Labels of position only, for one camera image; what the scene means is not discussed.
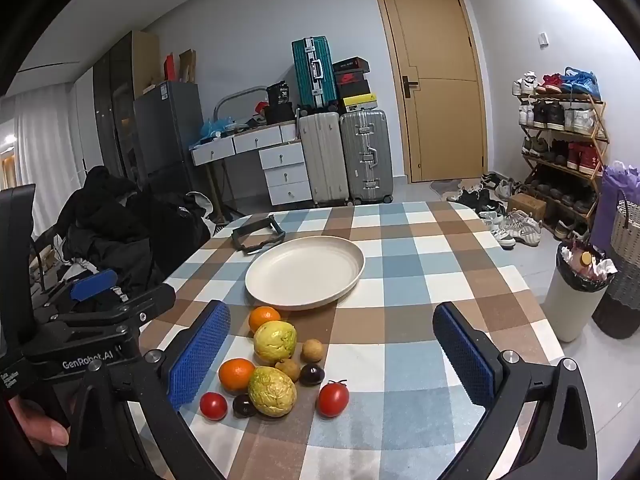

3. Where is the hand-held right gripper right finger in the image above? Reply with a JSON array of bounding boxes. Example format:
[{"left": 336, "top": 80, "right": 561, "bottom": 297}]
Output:
[{"left": 432, "top": 302, "right": 598, "bottom": 480}]

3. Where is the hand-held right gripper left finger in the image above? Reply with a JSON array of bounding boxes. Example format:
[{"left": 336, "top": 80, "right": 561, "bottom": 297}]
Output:
[{"left": 67, "top": 300, "right": 233, "bottom": 480}]

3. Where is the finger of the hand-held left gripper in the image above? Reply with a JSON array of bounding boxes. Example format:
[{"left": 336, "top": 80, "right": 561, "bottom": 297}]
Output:
[
  {"left": 50, "top": 284, "right": 177, "bottom": 342},
  {"left": 34, "top": 269, "right": 120, "bottom": 318}
]

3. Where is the orange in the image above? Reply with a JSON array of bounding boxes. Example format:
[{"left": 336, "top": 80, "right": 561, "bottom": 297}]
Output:
[
  {"left": 218, "top": 358, "right": 257, "bottom": 394},
  {"left": 248, "top": 306, "right": 282, "bottom": 335}
]

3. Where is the red tomato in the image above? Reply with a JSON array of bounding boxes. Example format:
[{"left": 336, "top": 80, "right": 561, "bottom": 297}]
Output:
[
  {"left": 317, "top": 380, "right": 350, "bottom": 418},
  {"left": 199, "top": 392, "right": 229, "bottom": 421}
]

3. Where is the yellow lemon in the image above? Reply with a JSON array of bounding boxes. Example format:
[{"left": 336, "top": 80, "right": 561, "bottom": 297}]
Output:
[{"left": 252, "top": 321, "right": 297, "bottom": 365}]

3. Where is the green-yellow wrinkled passion fruit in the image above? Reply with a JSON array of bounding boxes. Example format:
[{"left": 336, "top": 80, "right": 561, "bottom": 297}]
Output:
[{"left": 247, "top": 366, "right": 298, "bottom": 418}]

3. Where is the cream round plate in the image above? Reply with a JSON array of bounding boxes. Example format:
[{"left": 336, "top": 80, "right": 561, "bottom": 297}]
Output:
[{"left": 244, "top": 235, "right": 366, "bottom": 311}]

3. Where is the person's left hand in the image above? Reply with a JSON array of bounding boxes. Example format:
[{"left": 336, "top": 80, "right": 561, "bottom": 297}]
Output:
[{"left": 7, "top": 394, "right": 70, "bottom": 455}]

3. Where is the pile of black clothes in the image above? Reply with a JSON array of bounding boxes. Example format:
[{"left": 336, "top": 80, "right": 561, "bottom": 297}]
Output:
[{"left": 50, "top": 165, "right": 211, "bottom": 311}]

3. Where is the white trash bin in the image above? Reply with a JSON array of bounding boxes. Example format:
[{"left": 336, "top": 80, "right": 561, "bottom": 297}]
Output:
[{"left": 542, "top": 240, "right": 620, "bottom": 343}]

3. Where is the white curtain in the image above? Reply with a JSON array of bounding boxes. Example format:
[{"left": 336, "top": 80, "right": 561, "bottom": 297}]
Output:
[{"left": 10, "top": 95, "right": 83, "bottom": 211}]

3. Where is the scattered sneakers pile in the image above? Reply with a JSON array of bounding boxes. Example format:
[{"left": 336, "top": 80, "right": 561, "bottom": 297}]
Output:
[{"left": 447, "top": 172, "right": 543, "bottom": 250}]

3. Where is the brown cardboard box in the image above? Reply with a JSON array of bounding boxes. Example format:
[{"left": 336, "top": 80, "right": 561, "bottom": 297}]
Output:
[{"left": 507, "top": 192, "right": 547, "bottom": 218}]

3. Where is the grey refrigerator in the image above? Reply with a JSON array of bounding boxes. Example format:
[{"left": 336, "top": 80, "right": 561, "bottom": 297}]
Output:
[{"left": 133, "top": 80, "right": 208, "bottom": 206}]

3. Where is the grey door mat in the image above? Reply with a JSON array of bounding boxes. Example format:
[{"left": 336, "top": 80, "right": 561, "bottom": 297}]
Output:
[{"left": 429, "top": 178, "right": 483, "bottom": 201}]

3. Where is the woven basket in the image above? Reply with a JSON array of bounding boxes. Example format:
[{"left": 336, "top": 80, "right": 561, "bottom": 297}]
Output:
[{"left": 592, "top": 200, "right": 640, "bottom": 340}]

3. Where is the white desk with drawers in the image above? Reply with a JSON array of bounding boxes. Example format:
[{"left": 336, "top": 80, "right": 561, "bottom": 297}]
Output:
[{"left": 190, "top": 122, "right": 313, "bottom": 206}]

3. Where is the dark glass cabinet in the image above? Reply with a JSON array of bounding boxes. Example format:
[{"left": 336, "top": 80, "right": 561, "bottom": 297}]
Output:
[{"left": 92, "top": 30, "right": 161, "bottom": 181}]

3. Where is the purple gift bag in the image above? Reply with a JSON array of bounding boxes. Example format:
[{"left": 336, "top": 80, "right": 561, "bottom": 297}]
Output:
[{"left": 590, "top": 161, "right": 640, "bottom": 256}]

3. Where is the grey arched mirror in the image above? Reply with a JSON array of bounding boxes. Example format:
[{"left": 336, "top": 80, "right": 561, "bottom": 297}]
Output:
[{"left": 214, "top": 87, "right": 271, "bottom": 133}]

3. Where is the silver suitcase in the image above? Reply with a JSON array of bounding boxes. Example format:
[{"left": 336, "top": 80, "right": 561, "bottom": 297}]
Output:
[{"left": 339, "top": 109, "right": 394, "bottom": 206}]

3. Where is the beige suitcase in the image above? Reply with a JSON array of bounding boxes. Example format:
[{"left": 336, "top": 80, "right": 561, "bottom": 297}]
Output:
[{"left": 298, "top": 110, "right": 351, "bottom": 207}]

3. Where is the brown cardboard piece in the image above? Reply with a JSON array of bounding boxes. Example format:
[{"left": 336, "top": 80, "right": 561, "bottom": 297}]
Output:
[{"left": 178, "top": 49, "right": 197, "bottom": 83}]

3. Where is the black printed bag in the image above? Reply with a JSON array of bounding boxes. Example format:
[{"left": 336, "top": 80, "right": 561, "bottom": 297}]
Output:
[{"left": 266, "top": 82, "right": 293, "bottom": 108}]

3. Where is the tan wooden door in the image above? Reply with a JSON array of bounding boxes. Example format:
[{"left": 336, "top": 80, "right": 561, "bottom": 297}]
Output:
[{"left": 372, "top": 0, "right": 488, "bottom": 183}]

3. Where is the shoe rack with shoes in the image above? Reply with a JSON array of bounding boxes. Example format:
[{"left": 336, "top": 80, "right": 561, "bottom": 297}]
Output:
[{"left": 512, "top": 71, "right": 603, "bottom": 241}]

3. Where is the wooden shoe rack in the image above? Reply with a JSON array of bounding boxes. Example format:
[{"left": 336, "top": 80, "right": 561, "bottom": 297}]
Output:
[{"left": 515, "top": 87, "right": 610, "bottom": 236}]

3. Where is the yellow and white box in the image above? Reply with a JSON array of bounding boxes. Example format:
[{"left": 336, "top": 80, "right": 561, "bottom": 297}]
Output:
[{"left": 342, "top": 96, "right": 377, "bottom": 114}]

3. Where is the teal suitcase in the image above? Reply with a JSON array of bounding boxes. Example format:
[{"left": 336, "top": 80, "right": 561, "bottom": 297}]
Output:
[{"left": 291, "top": 36, "right": 338, "bottom": 110}]

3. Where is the black plastic frame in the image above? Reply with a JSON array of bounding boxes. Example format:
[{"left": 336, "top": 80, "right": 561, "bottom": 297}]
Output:
[{"left": 231, "top": 214, "right": 286, "bottom": 256}]

